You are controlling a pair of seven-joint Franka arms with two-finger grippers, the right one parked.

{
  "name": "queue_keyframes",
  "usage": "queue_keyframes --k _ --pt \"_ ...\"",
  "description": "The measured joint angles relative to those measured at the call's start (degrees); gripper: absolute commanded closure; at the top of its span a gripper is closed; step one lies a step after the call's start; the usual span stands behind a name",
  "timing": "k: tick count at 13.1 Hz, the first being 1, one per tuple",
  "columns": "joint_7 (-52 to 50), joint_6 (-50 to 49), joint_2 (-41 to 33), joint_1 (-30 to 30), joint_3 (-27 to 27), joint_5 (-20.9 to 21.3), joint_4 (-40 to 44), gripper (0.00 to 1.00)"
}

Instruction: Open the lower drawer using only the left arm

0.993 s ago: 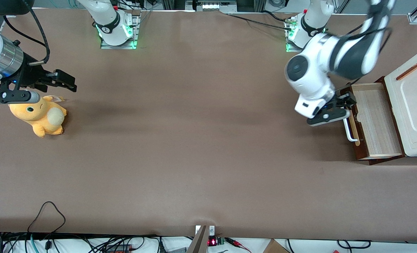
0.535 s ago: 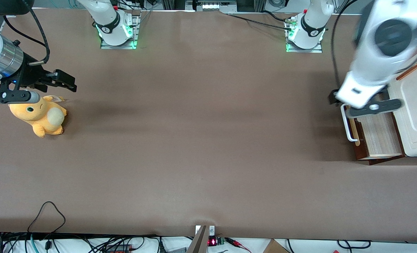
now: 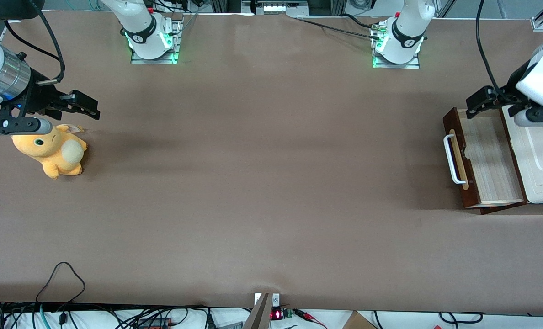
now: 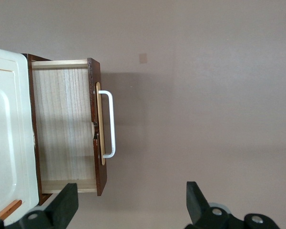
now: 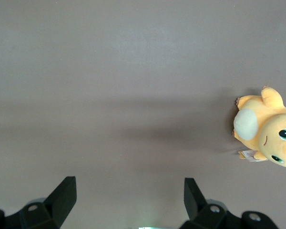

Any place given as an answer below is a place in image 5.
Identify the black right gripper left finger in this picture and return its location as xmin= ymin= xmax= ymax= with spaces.
xmin=0 ymin=176 xmax=77 ymax=229

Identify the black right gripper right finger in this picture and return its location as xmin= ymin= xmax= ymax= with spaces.
xmin=180 ymin=177 xmax=281 ymax=229

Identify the orange plush toy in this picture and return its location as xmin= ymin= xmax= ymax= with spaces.
xmin=233 ymin=85 xmax=286 ymax=169

